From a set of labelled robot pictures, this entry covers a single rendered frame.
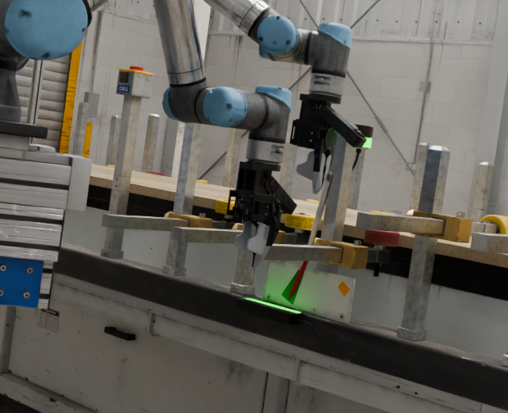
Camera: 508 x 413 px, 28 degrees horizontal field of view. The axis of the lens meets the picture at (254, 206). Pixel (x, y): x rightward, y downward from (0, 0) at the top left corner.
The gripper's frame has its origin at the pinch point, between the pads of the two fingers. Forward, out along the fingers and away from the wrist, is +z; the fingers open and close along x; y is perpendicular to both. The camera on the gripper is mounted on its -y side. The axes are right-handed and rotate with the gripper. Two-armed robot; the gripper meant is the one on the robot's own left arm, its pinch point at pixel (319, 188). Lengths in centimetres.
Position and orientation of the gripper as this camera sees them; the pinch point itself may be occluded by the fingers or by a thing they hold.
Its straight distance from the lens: 222.8
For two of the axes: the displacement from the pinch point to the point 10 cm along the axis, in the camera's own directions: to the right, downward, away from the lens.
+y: -9.1, -1.6, 3.9
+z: -1.6, 9.9, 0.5
